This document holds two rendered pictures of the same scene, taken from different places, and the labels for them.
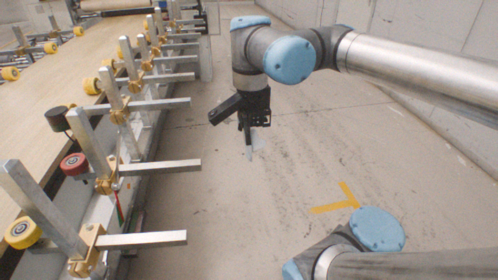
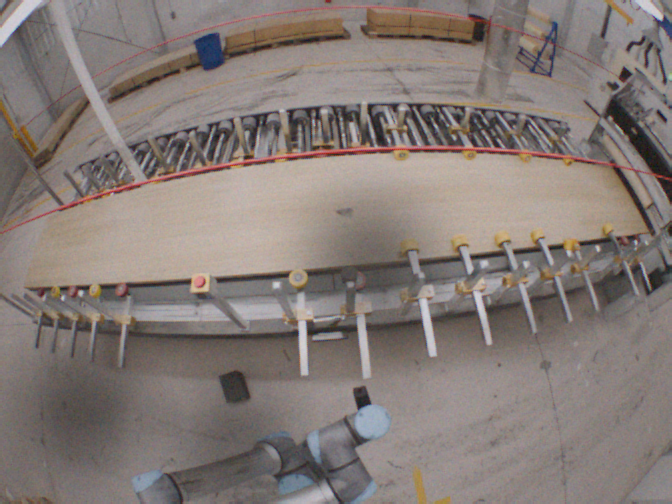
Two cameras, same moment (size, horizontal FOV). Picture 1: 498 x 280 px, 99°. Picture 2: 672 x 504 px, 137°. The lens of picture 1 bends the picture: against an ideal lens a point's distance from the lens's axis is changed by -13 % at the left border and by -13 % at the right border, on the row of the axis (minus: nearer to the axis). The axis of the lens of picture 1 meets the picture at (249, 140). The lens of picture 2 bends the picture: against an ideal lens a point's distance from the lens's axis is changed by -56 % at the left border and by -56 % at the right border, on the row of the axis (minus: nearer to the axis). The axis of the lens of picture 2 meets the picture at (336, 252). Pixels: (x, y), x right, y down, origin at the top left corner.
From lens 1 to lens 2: 82 cm
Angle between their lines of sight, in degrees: 60
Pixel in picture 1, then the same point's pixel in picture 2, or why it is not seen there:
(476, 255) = (211, 477)
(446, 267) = (216, 471)
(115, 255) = (311, 327)
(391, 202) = not seen: outside the picture
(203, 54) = (627, 299)
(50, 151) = (368, 255)
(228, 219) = (409, 393)
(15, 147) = (372, 225)
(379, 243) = (283, 484)
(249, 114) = not seen: hidden behind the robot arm
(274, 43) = (316, 436)
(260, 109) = not seen: hidden behind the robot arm
